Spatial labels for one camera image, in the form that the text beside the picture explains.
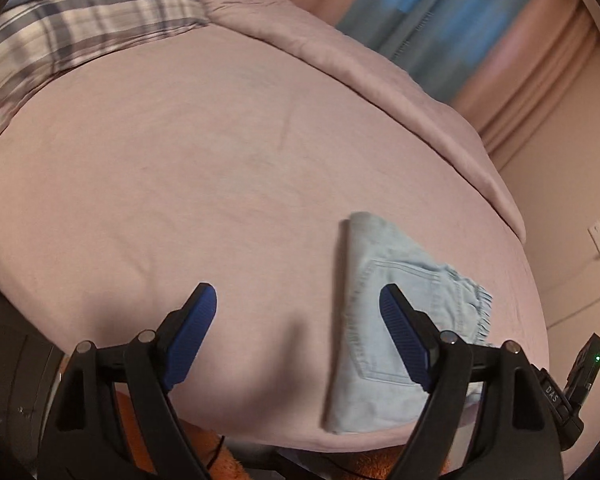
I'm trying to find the pink and blue curtain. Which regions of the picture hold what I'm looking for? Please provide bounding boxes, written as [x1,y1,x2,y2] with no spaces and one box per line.
[290,0,600,168]

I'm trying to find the light blue denim pants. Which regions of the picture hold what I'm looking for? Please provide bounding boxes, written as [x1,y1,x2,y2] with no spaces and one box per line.
[325,212,492,434]

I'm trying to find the white power cable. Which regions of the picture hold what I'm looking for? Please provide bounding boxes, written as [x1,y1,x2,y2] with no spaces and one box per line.
[542,253,600,331]

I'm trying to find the pink quilt blanket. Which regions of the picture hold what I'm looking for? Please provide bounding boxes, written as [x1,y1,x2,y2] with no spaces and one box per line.
[200,0,527,242]

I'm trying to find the near plaid pillow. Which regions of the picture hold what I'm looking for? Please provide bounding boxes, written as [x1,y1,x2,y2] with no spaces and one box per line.
[0,0,208,135]

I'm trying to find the orange floor rug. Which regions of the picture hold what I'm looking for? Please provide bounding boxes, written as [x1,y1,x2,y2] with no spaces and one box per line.
[116,390,403,479]

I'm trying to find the pink bed mattress sheet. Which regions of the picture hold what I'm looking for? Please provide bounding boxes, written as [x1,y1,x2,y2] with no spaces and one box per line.
[0,26,548,452]

